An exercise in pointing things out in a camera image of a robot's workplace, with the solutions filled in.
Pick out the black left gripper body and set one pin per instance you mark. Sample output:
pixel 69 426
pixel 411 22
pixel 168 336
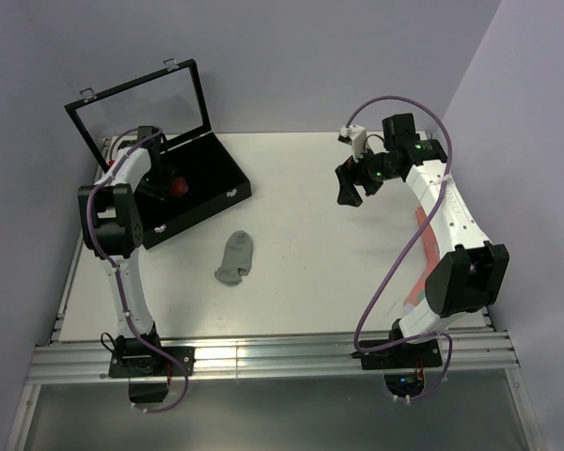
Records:
pixel 157 182

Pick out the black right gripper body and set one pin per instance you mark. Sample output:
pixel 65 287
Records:
pixel 370 170

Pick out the maroon sock with orange cuff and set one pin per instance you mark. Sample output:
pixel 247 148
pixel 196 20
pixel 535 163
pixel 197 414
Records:
pixel 178 187

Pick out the black display case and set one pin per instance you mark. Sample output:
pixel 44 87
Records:
pixel 173 100

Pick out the grey-green ankle sock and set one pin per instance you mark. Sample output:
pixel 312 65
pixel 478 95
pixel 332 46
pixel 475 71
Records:
pixel 237 259

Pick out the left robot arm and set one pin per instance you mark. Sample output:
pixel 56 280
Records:
pixel 112 229

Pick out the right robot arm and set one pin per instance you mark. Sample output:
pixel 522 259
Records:
pixel 471 268

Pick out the pink patterned sock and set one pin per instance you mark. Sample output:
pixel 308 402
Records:
pixel 432 257

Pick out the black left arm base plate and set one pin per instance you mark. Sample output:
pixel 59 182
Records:
pixel 141 363

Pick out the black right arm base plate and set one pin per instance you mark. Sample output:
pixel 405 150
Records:
pixel 426 354

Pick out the aluminium frame rail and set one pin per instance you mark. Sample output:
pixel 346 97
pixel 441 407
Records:
pixel 261 358

